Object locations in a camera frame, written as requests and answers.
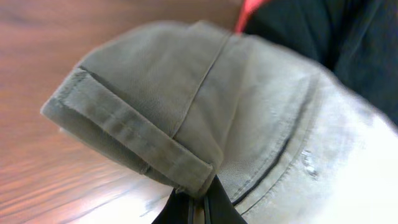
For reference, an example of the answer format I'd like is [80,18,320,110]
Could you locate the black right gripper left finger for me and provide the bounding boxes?
[152,189,193,224]

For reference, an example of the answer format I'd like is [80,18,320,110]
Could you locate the khaki beige shorts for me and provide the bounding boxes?
[41,21,397,223]

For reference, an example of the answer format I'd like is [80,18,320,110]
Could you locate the black and red shorts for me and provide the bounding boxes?
[243,0,397,123]

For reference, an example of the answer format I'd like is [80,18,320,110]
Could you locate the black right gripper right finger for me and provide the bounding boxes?
[203,176,247,224]

